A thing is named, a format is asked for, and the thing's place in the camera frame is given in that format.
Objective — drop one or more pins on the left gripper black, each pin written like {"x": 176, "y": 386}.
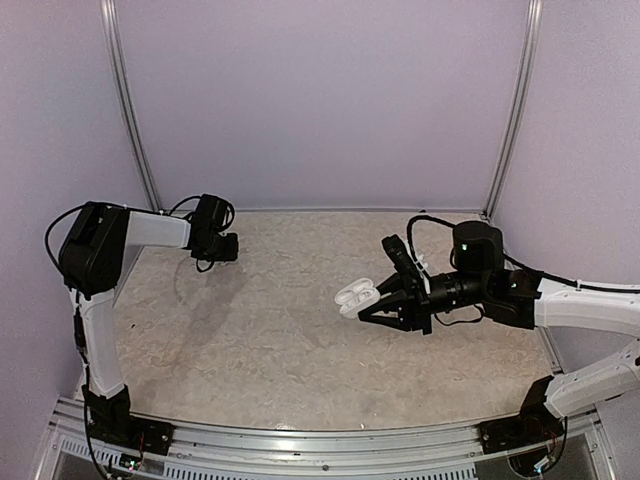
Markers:
{"x": 232, "y": 251}

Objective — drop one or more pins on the white earbud charging case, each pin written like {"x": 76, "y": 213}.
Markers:
{"x": 356, "y": 297}

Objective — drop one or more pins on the curved aluminium front rail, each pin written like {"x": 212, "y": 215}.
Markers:
{"x": 207, "y": 451}

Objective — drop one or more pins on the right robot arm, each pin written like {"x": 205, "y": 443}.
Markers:
{"x": 511, "y": 294}

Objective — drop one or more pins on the aluminium corner post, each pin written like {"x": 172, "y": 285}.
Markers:
{"x": 518, "y": 105}
{"x": 109, "y": 15}

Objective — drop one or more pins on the right aluminium corner post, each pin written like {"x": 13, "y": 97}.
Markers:
{"x": 518, "y": 105}

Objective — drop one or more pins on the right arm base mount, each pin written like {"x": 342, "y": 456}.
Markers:
{"x": 533, "y": 423}

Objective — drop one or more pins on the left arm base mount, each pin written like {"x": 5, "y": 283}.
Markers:
{"x": 132, "y": 432}

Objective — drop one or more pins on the left aluminium corner post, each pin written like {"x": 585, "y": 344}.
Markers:
{"x": 109, "y": 15}

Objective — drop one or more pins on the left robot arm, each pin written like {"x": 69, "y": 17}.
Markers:
{"x": 91, "y": 261}

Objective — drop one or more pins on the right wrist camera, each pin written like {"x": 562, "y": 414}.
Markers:
{"x": 417, "y": 259}

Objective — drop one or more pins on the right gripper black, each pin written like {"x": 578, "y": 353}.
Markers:
{"x": 413, "y": 304}

